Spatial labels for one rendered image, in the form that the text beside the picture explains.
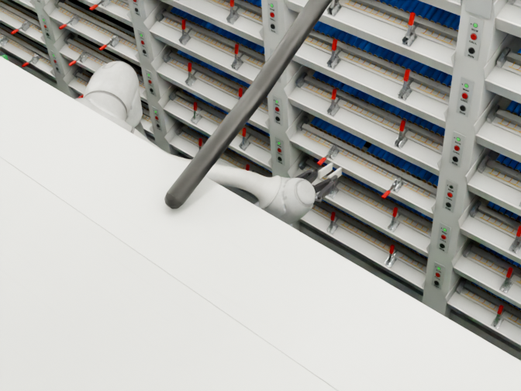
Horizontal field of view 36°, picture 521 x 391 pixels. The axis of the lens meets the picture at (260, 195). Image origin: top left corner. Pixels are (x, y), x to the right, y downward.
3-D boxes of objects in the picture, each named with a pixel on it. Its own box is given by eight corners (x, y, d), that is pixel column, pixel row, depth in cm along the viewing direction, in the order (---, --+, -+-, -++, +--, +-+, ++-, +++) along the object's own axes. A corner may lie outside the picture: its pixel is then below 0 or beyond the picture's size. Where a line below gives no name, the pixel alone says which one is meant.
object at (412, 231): (429, 258, 276) (424, 243, 264) (294, 184, 306) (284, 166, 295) (461, 212, 280) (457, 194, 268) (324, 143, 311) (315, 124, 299)
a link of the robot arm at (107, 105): (129, 140, 217) (140, 109, 227) (68, 107, 212) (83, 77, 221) (108, 168, 226) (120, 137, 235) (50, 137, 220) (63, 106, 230)
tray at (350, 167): (435, 220, 263) (431, 207, 255) (292, 146, 293) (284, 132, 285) (468, 172, 267) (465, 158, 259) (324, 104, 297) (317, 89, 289)
